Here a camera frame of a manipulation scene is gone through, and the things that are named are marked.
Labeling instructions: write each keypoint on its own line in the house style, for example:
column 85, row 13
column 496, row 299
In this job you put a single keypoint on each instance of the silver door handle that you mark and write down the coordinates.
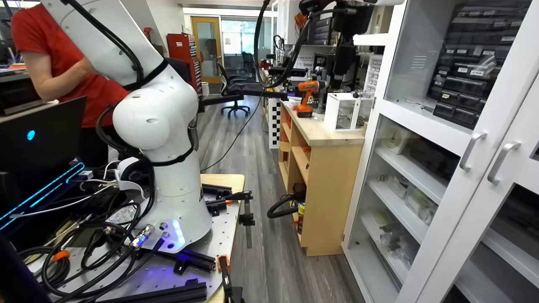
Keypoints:
column 469, row 149
column 501, row 158

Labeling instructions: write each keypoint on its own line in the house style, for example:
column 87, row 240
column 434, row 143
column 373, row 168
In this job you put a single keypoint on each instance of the white cabinet door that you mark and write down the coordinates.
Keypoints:
column 410, row 190
column 495, row 252

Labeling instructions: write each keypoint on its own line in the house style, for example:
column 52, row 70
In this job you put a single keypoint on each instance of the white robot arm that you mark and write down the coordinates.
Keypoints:
column 156, row 116

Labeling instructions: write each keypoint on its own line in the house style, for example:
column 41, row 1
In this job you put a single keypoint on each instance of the wooden workbench cabinet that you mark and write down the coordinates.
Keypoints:
column 323, row 165

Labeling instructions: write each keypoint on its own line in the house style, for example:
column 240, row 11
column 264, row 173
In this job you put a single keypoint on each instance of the red tool cabinet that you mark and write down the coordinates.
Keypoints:
column 183, row 47

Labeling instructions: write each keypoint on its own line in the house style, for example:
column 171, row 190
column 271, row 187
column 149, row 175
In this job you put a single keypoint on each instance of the black clamp on table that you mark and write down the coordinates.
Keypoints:
column 220, row 197

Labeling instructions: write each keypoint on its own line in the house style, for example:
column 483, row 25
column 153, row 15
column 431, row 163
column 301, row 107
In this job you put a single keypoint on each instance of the black office chair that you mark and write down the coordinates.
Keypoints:
column 232, row 87

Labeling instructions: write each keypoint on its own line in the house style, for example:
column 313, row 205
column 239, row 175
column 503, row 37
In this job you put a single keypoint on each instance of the white box on workbench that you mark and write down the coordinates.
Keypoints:
column 348, row 111

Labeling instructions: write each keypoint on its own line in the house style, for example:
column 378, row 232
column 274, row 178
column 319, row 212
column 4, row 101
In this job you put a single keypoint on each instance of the person in red shirt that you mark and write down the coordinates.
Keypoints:
column 60, row 70

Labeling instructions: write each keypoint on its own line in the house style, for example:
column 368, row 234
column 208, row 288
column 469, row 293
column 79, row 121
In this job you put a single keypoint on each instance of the black computer monitor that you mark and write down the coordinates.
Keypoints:
column 41, row 138

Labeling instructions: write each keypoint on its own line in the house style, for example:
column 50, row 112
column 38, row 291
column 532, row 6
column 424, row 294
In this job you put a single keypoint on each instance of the black parts drawer organizer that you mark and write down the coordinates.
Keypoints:
column 474, row 50

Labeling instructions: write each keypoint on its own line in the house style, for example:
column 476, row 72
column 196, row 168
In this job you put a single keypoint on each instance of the orange cordless drill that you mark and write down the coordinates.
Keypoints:
column 308, row 87

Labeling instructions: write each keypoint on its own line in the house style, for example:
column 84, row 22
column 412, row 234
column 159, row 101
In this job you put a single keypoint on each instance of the black aluminium rail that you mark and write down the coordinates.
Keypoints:
column 191, row 291

